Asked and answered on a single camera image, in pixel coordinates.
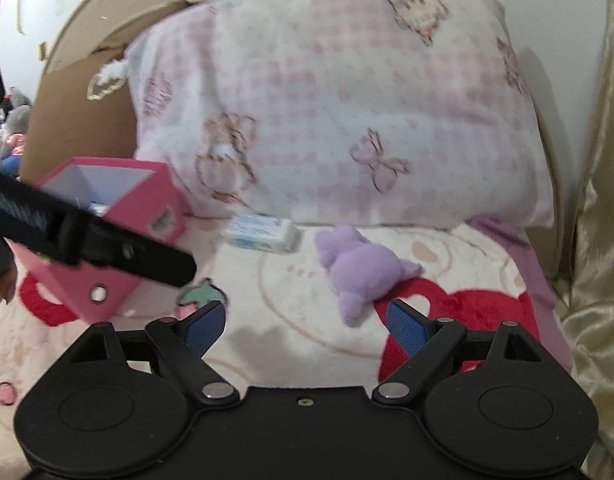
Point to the grey plush toy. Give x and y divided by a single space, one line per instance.
15 113

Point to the gold satin curtain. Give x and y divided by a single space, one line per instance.
589 323

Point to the brown cloud pillow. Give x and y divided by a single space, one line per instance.
74 115

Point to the blue snack packet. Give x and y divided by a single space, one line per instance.
97 209

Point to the pink cardboard box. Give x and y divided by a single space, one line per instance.
134 214

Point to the white blue tissue pack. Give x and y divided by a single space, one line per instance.
265 234

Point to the person's left hand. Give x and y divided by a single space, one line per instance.
8 285

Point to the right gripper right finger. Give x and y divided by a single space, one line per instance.
431 347

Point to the pink checked pillow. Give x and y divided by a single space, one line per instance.
364 112

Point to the purple plush toy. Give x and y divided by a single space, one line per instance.
359 270

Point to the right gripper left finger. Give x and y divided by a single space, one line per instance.
180 346

